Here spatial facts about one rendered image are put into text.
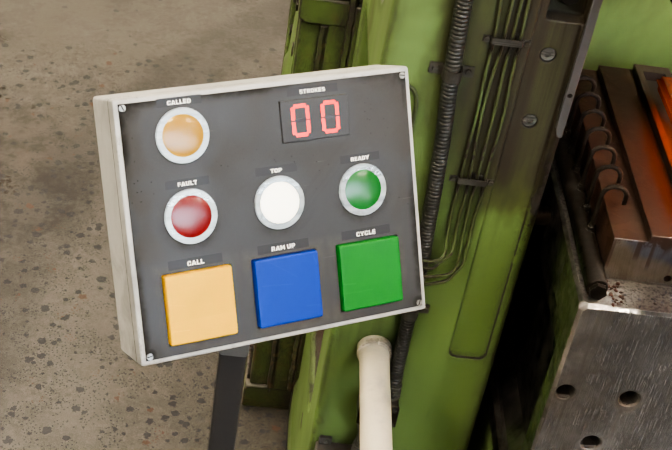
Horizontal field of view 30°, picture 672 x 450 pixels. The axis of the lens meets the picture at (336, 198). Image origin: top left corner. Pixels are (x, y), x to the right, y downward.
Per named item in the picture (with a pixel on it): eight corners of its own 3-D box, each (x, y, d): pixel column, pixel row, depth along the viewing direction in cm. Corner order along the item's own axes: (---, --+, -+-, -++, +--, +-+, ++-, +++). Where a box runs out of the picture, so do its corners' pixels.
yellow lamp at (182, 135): (202, 163, 129) (205, 129, 127) (156, 158, 129) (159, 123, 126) (205, 146, 132) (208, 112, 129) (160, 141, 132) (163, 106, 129)
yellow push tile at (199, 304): (238, 333, 134) (232, 265, 133) (171, 347, 131) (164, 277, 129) (232, 330, 135) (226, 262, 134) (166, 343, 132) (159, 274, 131)
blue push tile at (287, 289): (324, 316, 138) (318, 250, 137) (261, 329, 135) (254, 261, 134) (317, 313, 139) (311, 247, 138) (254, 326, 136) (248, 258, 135)
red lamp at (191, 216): (210, 244, 131) (213, 211, 128) (165, 239, 130) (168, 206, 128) (213, 226, 133) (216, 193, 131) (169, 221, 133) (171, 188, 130)
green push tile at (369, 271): (404, 300, 142) (399, 235, 141) (344, 312, 139) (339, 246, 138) (397, 297, 143) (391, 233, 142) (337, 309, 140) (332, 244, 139)
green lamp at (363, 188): (380, 215, 139) (387, 184, 136) (339, 210, 139) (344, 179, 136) (380, 199, 141) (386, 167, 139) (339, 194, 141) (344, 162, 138)
